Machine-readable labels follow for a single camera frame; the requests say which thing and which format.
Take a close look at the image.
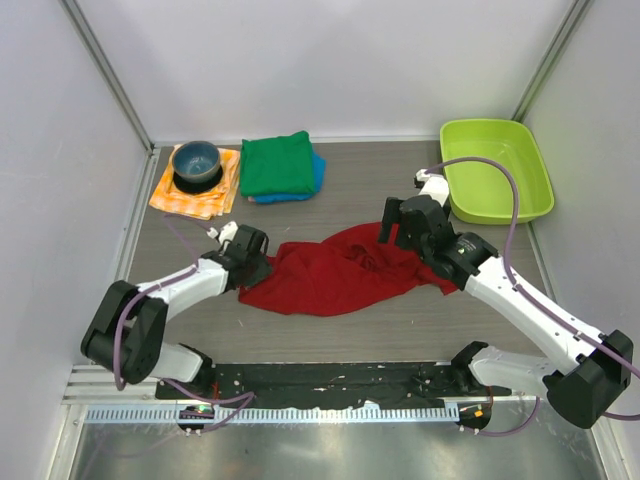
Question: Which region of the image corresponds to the lime green plastic tub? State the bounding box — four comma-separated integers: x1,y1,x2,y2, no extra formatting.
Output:
440,119,555,225

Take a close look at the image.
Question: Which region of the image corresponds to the red t-shirt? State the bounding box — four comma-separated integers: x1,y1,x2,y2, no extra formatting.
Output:
238,222,457,317

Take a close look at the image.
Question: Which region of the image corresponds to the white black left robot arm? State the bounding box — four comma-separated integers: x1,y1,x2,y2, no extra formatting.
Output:
80,222,271,399

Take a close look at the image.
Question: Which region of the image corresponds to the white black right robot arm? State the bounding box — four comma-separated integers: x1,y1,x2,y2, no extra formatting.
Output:
379,195,634,429

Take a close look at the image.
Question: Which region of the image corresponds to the black saucer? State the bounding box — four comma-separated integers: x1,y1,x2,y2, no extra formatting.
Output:
173,165,224,195

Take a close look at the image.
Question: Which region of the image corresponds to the blue folded t-shirt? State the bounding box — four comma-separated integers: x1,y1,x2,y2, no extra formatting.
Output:
248,151,326,205

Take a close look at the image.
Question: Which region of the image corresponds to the orange checkered cloth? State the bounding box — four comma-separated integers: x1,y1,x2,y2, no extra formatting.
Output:
149,144,240,220

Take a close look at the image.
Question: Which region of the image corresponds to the green folded t-shirt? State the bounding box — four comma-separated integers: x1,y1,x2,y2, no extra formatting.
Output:
239,131,313,197

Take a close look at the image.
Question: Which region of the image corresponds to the blue ceramic bowl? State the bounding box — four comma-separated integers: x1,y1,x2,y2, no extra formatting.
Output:
171,141,221,183

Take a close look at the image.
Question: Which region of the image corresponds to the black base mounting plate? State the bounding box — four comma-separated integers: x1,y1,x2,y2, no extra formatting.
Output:
184,362,511,410

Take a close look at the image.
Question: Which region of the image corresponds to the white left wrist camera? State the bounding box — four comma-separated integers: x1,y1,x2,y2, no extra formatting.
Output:
207,221,238,243

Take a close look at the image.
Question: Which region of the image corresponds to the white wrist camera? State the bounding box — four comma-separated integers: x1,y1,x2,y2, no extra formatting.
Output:
414,169,450,206
207,221,238,243

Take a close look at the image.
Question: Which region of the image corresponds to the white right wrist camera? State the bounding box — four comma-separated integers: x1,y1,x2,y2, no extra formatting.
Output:
414,169,450,206

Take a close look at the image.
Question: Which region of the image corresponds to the white slotted cable duct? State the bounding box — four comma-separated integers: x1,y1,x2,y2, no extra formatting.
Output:
85,402,459,425

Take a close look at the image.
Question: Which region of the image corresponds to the left aluminium frame post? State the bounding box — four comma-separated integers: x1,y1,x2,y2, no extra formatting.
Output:
59,0,154,153

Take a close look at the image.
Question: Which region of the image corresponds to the aluminium frame post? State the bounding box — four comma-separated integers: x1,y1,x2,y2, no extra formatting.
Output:
511,0,593,123
59,0,154,153

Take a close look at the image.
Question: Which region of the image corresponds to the right aluminium frame post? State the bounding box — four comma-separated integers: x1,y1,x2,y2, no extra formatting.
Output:
511,0,593,123

